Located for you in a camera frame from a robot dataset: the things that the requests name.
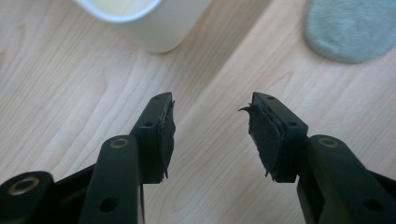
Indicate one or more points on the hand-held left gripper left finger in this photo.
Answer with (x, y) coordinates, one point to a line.
(154, 140)

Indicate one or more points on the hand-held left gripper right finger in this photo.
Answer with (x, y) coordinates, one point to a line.
(277, 140)

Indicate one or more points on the grey round felt pad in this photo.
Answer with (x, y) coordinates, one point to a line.
(351, 28)

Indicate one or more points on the white plastic container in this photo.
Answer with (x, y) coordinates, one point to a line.
(146, 21)

